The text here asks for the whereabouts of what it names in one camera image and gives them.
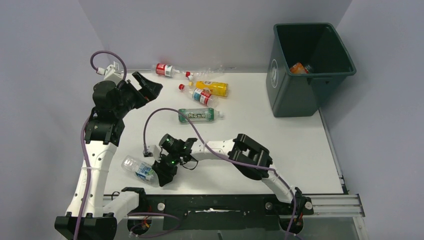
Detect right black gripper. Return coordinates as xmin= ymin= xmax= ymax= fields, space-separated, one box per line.
xmin=153 ymin=150 xmax=182 ymax=185

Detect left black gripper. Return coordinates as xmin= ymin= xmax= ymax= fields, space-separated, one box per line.
xmin=114 ymin=72 xmax=162 ymax=118

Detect blue white label bottle front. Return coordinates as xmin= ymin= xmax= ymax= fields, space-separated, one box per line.
xmin=121 ymin=155 xmax=159 ymax=185

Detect red blue label bottle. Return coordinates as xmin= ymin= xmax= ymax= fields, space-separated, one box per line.
xmin=178 ymin=84 xmax=218 ymax=108

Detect green tea bottle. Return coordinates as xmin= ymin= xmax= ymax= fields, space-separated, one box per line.
xmin=178 ymin=107 xmax=224 ymax=124

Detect yellow juice bottle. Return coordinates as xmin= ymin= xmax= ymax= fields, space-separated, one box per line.
xmin=188 ymin=81 xmax=229 ymax=97

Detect orange tea bottle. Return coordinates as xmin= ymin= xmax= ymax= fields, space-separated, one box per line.
xmin=289 ymin=62 xmax=309 ymax=74

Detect gold red energy drink bottle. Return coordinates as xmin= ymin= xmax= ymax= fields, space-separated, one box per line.
xmin=304 ymin=64 xmax=314 ymax=74

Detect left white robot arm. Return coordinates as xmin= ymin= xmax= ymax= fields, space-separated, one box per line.
xmin=54 ymin=72 xmax=163 ymax=240

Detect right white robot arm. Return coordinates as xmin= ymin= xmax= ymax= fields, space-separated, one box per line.
xmin=152 ymin=133 xmax=301 ymax=214

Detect dark green plastic bin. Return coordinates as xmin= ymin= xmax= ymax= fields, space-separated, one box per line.
xmin=265 ymin=22 xmax=357 ymax=118

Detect red label bottle at back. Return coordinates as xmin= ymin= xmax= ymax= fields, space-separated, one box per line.
xmin=151 ymin=63 xmax=193 ymax=81

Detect clear crushed bottle at back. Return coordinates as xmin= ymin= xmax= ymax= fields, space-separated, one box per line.
xmin=186 ymin=65 xmax=225 ymax=82

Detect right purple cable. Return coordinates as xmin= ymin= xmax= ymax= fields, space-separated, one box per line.
xmin=142 ymin=107 xmax=298 ymax=240

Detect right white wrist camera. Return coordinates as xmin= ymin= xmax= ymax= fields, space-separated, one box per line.
xmin=142 ymin=145 xmax=158 ymax=158

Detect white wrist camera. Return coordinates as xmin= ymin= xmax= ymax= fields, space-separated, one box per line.
xmin=142 ymin=145 xmax=158 ymax=158
xmin=96 ymin=61 xmax=124 ymax=85

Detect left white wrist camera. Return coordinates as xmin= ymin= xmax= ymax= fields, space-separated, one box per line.
xmin=96 ymin=61 xmax=124 ymax=85

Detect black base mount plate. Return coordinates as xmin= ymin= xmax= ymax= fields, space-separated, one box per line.
xmin=126 ymin=192 xmax=314 ymax=235

